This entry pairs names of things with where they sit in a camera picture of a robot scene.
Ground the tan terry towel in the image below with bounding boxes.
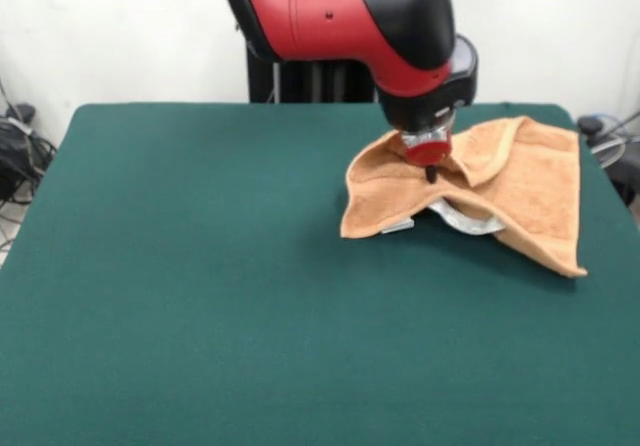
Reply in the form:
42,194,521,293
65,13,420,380
339,114,590,280

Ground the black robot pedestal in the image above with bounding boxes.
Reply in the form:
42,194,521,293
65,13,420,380
244,25,379,105

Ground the black round floor foot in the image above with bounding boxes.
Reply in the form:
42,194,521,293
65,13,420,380
577,114,607,136

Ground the dark green table cloth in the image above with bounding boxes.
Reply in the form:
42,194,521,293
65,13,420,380
0,101,640,446

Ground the black cable bundle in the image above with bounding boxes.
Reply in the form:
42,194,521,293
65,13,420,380
0,103,59,207

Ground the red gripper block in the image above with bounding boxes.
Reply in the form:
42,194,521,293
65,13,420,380
399,133,451,186

